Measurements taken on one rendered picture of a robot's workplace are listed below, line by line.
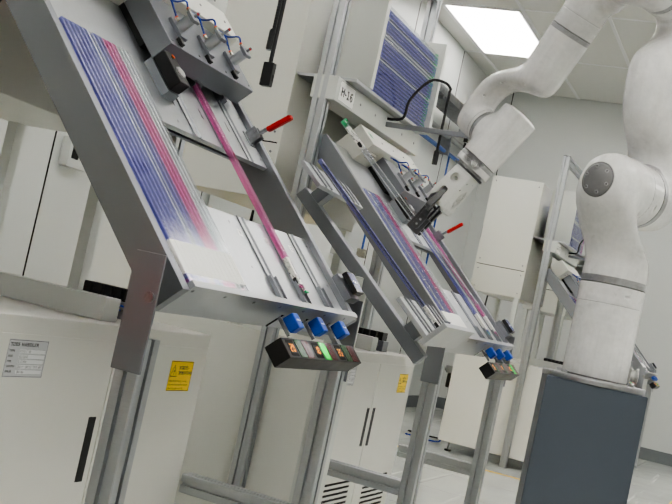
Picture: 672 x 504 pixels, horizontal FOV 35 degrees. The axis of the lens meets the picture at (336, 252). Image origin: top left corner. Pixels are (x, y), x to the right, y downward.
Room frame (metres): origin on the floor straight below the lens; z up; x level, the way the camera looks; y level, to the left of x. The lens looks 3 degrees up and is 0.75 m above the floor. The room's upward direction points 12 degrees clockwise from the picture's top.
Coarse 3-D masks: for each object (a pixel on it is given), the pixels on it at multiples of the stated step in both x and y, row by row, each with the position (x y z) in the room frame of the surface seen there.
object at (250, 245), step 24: (216, 216) 1.82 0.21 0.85; (240, 240) 1.85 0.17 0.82; (264, 240) 1.97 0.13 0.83; (288, 240) 2.09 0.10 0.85; (240, 264) 1.79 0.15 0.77; (264, 264) 1.89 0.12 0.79; (312, 264) 2.14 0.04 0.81; (264, 288) 1.83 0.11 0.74; (288, 288) 1.93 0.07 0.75; (312, 288) 2.05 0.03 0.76
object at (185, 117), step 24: (72, 0) 1.79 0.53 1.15; (96, 0) 1.89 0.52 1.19; (96, 24) 1.83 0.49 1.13; (120, 24) 1.93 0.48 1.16; (144, 72) 1.90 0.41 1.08; (192, 96) 2.07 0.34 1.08; (168, 120) 1.87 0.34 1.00; (192, 120) 1.98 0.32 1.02; (240, 120) 2.26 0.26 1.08; (216, 144) 2.03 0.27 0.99; (240, 144) 2.16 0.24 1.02; (264, 168) 2.23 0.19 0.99
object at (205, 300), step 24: (192, 288) 1.52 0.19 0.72; (216, 288) 1.58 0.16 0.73; (168, 312) 1.57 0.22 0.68; (192, 312) 1.62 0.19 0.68; (216, 312) 1.67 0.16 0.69; (240, 312) 1.73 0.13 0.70; (264, 312) 1.80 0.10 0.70; (288, 312) 1.86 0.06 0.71; (312, 312) 1.94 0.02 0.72; (336, 312) 2.03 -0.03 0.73
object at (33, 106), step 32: (0, 32) 1.97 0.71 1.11; (0, 64) 1.99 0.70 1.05; (32, 64) 2.07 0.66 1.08; (0, 96) 2.06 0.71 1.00; (32, 96) 2.09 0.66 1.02; (64, 128) 2.39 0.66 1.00; (0, 160) 2.49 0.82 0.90; (0, 192) 2.48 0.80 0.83; (0, 224) 2.50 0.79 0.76; (96, 224) 2.38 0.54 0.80
